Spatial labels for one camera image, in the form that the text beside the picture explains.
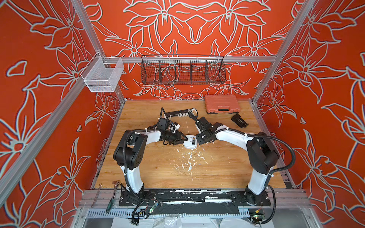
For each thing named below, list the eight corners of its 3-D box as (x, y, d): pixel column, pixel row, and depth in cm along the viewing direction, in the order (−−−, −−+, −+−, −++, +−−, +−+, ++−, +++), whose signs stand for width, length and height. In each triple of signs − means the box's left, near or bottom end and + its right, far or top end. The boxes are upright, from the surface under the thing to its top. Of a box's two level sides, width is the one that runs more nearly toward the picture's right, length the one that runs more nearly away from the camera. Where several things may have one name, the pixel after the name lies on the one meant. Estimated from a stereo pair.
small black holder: (243, 129, 103) (244, 127, 101) (230, 119, 110) (231, 117, 107) (248, 125, 106) (249, 123, 103) (235, 115, 112) (236, 113, 110)
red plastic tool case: (207, 114, 112) (208, 109, 107) (204, 98, 124) (205, 93, 119) (239, 114, 112) (241, 109, 107) (233, 98, 123) (235, 93, 119)
